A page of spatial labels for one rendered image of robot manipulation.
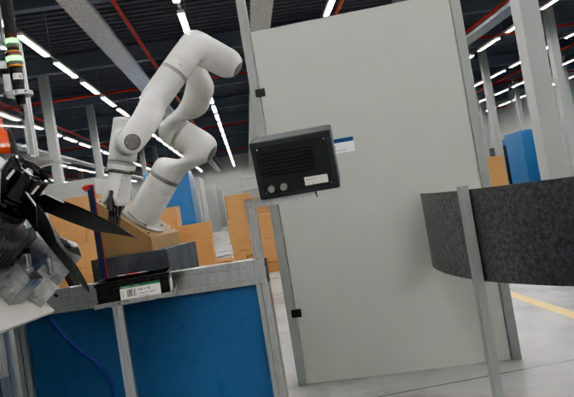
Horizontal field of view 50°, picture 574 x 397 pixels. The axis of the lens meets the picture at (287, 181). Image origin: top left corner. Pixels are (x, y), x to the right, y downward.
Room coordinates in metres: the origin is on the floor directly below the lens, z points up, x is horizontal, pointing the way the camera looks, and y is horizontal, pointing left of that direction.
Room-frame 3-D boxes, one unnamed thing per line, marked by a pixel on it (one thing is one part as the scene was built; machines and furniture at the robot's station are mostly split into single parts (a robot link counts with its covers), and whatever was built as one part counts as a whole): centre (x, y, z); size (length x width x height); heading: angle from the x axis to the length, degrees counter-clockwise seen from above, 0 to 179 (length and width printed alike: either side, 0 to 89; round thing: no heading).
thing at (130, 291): (1.89, 0.51, 0.84); 0.22 x 0.17 x 0.07; 98
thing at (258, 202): (1.99, 0.03, 1.04); 0.24 x 0.03 x 0.03; 82
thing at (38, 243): (1.78, 0.73, 0.98); 0.20 x 0.16 x 0.20; 82
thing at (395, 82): (3.38, -0.48, 1.10); 1.21 x 0.05 x 2.20; 82
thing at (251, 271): (2.07, 0.56, 0.82); 0.90 x 0.04 x 0.08; 82
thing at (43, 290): (1.69, 0.71, 0.91); 0.12 x 0.08 x 0.12; 82
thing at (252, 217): (2.01, 0.13, 0.96); 0.03 x 0.03 x 0.20; 82
